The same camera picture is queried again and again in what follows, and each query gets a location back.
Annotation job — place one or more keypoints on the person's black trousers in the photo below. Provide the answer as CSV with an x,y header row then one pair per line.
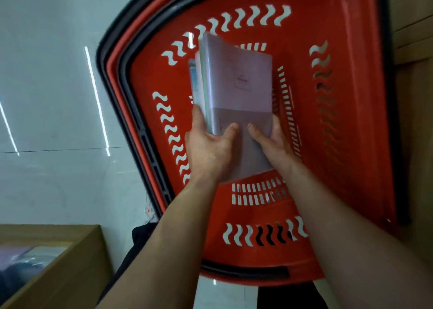
x,y
135,248

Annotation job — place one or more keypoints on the person's right hand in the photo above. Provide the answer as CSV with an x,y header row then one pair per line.
x,y
275,149

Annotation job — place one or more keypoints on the red plastic shopping basket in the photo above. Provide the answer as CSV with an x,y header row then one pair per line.
x,y
338,116

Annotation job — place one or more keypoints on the person's left thumb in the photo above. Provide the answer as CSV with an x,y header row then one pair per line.
x,y
231,132

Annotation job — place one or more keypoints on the brown wooden cabinet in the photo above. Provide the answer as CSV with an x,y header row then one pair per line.
x,y
414,116

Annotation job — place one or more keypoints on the person's left forearm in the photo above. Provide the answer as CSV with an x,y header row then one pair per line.
x,y
169,244

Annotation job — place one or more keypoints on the wrapped stationery packets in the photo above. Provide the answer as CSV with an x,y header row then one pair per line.
x,y
23,264

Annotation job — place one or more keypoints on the person's right forearm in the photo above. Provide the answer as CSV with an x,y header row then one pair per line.
x,y
355,251

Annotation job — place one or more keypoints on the blue white notebook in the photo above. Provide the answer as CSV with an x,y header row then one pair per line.
x,y
195,82

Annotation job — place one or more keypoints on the light wooden display shelf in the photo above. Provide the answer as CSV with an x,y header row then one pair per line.
x,y
77,271

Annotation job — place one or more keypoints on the person's left hand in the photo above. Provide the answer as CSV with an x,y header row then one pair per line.
x,y
208,153

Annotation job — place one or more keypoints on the person's right thumb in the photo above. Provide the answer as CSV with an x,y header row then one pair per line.
x,y
257,133

